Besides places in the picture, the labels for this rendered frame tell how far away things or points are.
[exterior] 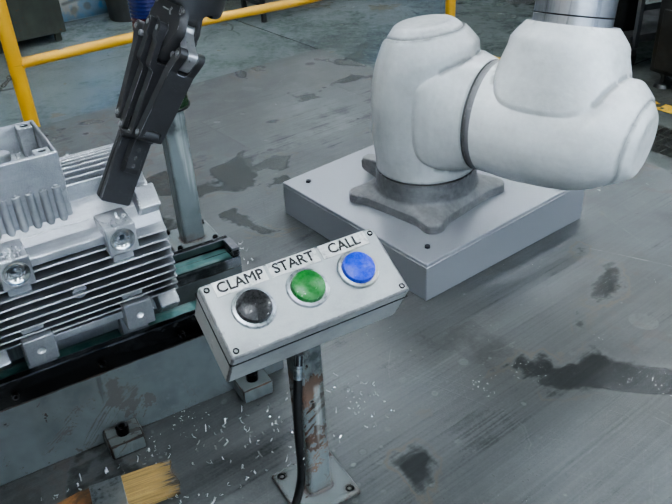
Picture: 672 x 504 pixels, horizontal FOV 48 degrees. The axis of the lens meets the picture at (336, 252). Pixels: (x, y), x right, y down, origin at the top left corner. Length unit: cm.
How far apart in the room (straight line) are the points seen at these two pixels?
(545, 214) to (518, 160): 22
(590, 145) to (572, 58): 11
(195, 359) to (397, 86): 46
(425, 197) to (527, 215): 16
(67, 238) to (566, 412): 58
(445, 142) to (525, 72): 15
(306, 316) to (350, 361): 35
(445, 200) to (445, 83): 19
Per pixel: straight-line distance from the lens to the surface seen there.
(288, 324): 61
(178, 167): 117
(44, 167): 76
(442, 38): 105
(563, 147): 97
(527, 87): 98
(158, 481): 85
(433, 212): 111
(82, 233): 77
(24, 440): 89
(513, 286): 111
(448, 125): 103
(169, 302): 83
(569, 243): 122
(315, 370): 70
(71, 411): 88
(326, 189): 123
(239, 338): 60
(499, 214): 115
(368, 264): 65
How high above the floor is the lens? 143
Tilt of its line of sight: 32 degrees down
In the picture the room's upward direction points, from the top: 3 degrees counter-clockwise
